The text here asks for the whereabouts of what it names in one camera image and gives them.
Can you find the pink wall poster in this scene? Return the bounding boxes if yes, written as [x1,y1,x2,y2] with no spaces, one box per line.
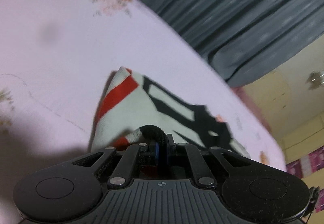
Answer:
[285,145,323,213]

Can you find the blue-grey centre curtain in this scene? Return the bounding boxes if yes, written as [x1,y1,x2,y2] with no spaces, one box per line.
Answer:
[140,0,323,87]

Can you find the crystal wall lamp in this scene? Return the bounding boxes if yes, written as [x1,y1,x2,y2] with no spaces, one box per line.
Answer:
[306,71,324,90]

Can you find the striped knit children's sweater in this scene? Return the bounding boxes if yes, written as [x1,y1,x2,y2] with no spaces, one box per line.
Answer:
[90,67,250,158]

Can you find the pink floral bed sheet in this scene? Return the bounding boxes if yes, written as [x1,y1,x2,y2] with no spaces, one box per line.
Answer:
[1,0,286,223]

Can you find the cream round headboard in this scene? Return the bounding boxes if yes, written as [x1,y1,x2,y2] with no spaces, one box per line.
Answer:
[243,71,323,140]

